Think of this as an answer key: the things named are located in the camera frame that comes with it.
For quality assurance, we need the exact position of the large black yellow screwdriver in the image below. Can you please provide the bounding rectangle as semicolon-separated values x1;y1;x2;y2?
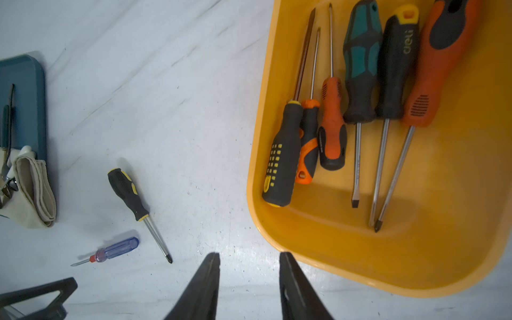
107;168;173;264

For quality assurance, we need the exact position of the large orange black screwdriver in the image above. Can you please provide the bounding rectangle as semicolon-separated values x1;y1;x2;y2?
373;0;483;233

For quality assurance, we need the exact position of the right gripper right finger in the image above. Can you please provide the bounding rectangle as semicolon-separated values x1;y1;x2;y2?
279;252;333;320

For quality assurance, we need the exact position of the slim black yellow-cap screwdriver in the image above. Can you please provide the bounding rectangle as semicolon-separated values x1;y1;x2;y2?
369;4;419;233

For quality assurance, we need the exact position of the beige cloth mat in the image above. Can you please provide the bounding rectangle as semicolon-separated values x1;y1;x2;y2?
1;145;57;229

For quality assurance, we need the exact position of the black yellow dotted screwdriver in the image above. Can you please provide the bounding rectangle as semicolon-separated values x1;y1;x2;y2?
262;9;316;207

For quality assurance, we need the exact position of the metal spoon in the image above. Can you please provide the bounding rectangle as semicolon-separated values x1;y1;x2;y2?
1;177;19;208

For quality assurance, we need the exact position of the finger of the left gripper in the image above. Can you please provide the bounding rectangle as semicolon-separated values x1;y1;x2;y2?
0;277;79;320

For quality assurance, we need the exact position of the purple transparent handle screwdriver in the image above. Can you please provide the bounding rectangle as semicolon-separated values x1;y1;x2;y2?
71;237;139;267

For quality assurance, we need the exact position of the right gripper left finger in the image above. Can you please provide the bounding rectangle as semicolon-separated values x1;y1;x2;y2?
165;252;220;319

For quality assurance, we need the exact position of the short orange black screwdriver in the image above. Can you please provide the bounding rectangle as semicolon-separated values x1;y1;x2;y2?
295;27;321;185

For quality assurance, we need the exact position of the yellow plastic storage box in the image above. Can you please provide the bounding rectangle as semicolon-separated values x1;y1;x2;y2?
247;1;511;297

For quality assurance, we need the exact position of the small orange black screwdriver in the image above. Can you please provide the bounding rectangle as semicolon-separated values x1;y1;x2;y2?
317;3;347;171

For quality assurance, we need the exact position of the teal tray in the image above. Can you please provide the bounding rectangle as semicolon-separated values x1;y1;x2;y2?
1;55;47;161

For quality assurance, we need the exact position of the green black screwdriver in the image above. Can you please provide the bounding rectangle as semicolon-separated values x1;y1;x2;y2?
343;1;383;208

